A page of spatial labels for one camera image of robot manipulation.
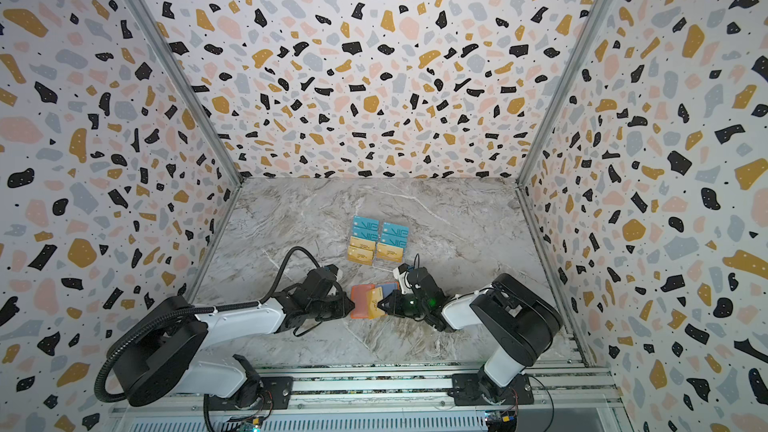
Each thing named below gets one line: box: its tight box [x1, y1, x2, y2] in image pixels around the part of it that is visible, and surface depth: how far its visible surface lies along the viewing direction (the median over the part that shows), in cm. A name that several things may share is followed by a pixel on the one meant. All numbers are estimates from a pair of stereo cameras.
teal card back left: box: [352, 215, 380, 241], surface depth 99 cm
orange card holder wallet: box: [350, 282, 400, 319], surface depth 89 cm
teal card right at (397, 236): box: [381, 226, 409, 248], surface depth 97 cm
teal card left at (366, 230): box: [351, 220, 379, 243], surface depth 99 cm
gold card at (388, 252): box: [376, 242, 404, 263], surface depth 97 cm
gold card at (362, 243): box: [350, 236, 376, 251], surface depth 98 cm
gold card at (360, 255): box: [347, 246, 374, 266], surface depth 99 cm
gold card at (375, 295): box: [368, 287, 385, 319], surface depth 89 cm
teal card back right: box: [380, 222, 410, 247], surface depth 97 cm
